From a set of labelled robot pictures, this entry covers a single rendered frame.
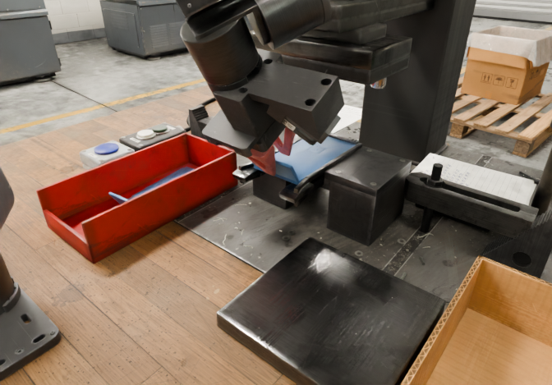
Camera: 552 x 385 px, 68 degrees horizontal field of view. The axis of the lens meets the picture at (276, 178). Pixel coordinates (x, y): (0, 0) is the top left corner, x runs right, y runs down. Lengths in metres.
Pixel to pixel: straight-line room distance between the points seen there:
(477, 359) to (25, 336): 0.42
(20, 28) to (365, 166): 4.63
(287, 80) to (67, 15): 6.96
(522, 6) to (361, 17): 9.43
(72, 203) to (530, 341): 0.57
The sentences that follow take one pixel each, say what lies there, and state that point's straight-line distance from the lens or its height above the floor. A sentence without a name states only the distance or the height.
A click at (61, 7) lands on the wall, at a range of 7.26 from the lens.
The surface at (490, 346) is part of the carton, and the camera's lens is 0.46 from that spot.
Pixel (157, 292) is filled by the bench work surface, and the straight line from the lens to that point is 0.49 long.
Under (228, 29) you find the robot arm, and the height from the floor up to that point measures 1.17.
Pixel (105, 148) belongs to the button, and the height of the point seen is 0.94.
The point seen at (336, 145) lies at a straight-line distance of 0.59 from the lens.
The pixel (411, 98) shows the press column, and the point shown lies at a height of 1.01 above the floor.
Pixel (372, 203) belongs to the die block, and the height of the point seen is 0.97.
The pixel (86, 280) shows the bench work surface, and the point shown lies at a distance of 0.53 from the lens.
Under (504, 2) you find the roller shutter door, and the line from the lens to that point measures 9.97.
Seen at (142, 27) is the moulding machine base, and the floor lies 0.41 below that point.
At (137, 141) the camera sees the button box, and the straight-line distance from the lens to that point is 0.78.
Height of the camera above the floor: 1.23
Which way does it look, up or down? 29 degrees down
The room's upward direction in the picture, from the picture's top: straight up
